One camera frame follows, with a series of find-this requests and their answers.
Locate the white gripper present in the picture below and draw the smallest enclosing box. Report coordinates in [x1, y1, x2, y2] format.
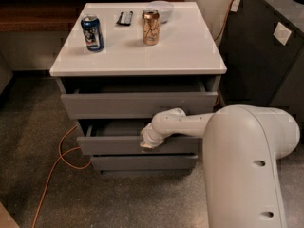
[140, 123, 167, 148]

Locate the grey drawer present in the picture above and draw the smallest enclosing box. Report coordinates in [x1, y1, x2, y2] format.
[91, 155, 198, 171]
[77, 119, 201, 156]
[61, 76, 217, 120]

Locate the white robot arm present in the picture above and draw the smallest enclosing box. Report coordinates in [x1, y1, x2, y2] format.
[141, 104, 300, 228]

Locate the grey top drawer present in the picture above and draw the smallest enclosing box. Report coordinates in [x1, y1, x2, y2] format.
[61, 76, 217, 120]

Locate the grey bottom drawer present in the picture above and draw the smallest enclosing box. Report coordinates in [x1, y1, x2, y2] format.
[91, 155, 198, 171]

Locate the grey drawer cabinet white top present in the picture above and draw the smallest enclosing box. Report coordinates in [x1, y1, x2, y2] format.
[50, 2, 226, 173]

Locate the black remote control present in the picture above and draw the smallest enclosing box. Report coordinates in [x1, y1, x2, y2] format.
[117, 11, 133, 26]

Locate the gold soda can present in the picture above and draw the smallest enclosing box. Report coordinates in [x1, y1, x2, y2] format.
[142, 8, 160, 46]

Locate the blue soda can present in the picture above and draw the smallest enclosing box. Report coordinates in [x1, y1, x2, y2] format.
[81, 14, 105, 51]

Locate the white bowl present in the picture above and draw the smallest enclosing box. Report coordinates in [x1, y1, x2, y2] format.
[148, 0, 174, 24]

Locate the dark grey bin cabinet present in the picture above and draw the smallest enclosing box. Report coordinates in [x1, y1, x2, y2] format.
[218, 0, 304, 125]

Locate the white label on cabinet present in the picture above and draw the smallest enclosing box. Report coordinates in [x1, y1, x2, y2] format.
[274, 22, 292, 46]

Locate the brown wooden bench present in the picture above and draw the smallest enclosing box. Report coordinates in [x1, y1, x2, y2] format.
[0, 0, 184, 32]

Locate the orange cable on floor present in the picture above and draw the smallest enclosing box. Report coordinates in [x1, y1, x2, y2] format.
[31, 124, 93, 228]

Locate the orange cable at wall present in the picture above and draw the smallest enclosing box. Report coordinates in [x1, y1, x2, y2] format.
[214, 0, 249, 43]

